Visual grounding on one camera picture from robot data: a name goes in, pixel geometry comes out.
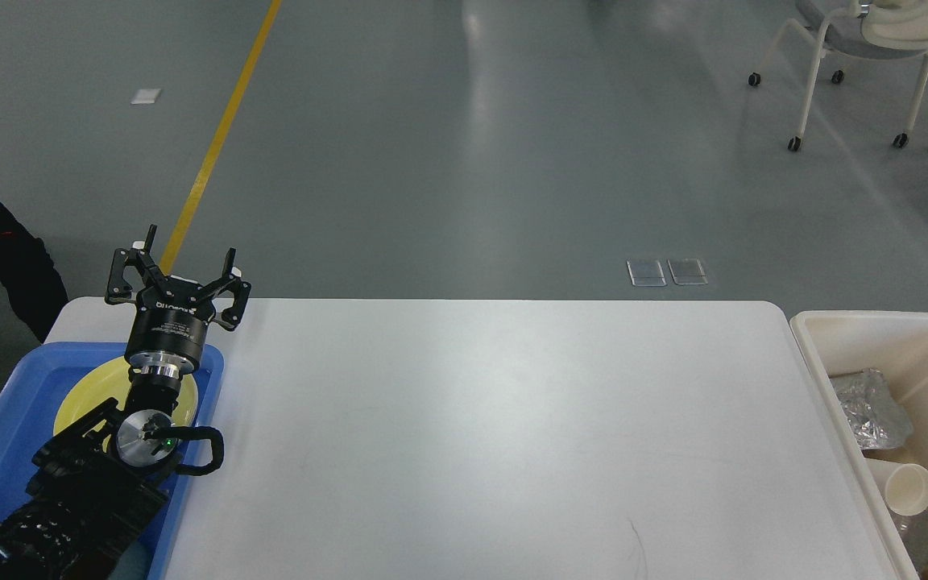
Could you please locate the yellow plastic plate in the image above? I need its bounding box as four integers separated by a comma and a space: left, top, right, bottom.
52, 357, 199, 436

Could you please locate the white paper cup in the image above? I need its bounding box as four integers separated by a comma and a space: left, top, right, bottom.
865, 458, 928, 516

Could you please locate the beige waste bin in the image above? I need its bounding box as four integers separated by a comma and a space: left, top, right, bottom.
789, 311, 928, 579

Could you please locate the white office chair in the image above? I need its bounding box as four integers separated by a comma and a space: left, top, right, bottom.
747, 1, 928, 153

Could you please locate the foil tray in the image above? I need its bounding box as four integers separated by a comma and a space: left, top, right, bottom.
829, 368, 914, 451
889, 510, 928, 575

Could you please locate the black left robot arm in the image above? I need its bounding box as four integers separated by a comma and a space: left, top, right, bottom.
0, 226, 251, 579

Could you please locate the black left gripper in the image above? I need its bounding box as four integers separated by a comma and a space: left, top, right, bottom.
106, 225, 251, 375

